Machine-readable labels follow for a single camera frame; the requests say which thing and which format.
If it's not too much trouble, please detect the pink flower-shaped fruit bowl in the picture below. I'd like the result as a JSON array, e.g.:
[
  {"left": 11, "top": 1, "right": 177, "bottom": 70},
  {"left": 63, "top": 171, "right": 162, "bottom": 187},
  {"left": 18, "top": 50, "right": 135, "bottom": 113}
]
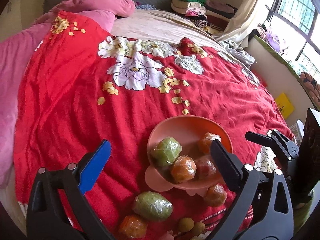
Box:
[{"left": 145, "top": 115, "right": 233, "bottom": 197}]

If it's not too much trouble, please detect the wrapped orange in bowl back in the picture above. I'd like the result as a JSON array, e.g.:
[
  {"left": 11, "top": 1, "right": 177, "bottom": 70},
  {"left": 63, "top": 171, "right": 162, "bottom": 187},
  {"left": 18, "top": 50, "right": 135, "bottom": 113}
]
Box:
[{"left": 197, "top": 132, "right": 221, "bottom": 154}]

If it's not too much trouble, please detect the window with grille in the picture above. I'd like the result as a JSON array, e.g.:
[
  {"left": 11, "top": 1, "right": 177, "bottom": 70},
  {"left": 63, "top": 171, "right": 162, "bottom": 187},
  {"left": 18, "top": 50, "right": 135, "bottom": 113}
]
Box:
[{"left": 267, "top": 0, "right": 319, "bottom": 75}]

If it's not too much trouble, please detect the wrapped orange in bowl front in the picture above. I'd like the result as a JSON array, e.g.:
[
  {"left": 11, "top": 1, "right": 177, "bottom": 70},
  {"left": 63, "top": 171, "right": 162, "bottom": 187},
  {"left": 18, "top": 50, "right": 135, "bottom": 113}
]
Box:
[{"left": 170, "top": 155, "right": 197, "bottom": 183}]

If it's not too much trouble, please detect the red floral bed quilt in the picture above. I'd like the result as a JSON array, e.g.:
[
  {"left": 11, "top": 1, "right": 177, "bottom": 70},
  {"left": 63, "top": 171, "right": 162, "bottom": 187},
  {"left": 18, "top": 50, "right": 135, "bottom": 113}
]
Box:
[{"left": 14, "top": 12, "right": 293, "bottom": 239}]

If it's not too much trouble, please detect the yellow paper card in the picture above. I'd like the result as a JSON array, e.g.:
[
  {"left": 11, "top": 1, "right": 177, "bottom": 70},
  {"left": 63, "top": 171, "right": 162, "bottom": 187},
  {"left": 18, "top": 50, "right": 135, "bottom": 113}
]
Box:
[{"left": 275, "top": 93, "right": 295, "bottom": 119}]

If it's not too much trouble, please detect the pink blanket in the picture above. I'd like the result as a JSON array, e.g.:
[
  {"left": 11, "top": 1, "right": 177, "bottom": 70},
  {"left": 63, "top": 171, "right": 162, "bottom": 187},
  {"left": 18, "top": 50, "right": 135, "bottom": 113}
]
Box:
[{"left": 1, "top": 0, "right": 136, "bottom": 187}]

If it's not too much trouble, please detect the beige bed sheet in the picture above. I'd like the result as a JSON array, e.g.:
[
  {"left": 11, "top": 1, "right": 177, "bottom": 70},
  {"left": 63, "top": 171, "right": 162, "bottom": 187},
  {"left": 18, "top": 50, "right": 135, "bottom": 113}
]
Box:
[{"left": 111, "top": 9, "right": 222, "bottom": 50}]

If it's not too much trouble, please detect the stack of folded clothes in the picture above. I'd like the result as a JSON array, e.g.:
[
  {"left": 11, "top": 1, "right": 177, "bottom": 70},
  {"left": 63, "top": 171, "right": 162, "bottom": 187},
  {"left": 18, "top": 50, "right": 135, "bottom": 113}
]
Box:
[{"left": 171, "top": 0, "right": 237, "bottom": 34}]

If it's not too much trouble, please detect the orange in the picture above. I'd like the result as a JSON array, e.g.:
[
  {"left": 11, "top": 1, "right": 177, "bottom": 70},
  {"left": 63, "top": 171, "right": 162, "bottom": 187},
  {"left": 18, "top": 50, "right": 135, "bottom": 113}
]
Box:
[
  {"left": 204, "top": 184, "right": 227, "bottom": 207},
  {"left": 119, "top": 215, "right": 148, "bottom": 239},
  {"left": 197, "top": 132, "right": 221, "bottom": 154},
  {"left": 170, "top": 155, "right": 197, "bottom": 183}
]

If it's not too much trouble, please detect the small brown longan fruit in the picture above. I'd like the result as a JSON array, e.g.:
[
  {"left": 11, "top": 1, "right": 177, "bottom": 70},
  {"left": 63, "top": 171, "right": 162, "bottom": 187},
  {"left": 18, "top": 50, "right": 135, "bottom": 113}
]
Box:
[
  {"left": 191, "top": 222, "right": 206, "bottom": 236},
  {"left": 178, "top": 217, "right": 195, "bottom": 233}
]

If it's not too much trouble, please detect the orange small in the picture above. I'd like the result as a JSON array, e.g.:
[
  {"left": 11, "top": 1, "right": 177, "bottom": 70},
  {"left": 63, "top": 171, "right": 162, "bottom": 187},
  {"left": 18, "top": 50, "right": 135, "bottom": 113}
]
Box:
[{"left": 195, "top": 155, "right": 216, "bottom": 180}]

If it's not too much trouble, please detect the green fruit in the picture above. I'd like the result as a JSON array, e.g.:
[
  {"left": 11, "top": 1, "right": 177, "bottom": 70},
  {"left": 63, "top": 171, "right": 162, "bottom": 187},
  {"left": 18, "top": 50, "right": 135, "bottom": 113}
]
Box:
[
  {"left": 133, "top": 191, "right": 173, "bottom": 222},
  {"left": 150, "top": 137, "right": 182, "bottom": 167}
]

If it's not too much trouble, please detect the cream curtain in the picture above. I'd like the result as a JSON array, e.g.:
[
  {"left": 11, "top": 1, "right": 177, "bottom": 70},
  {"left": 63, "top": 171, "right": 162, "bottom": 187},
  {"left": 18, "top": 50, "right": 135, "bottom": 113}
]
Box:
[{"left": 215, "top": 0, "right": 274, "bottom": 47}]

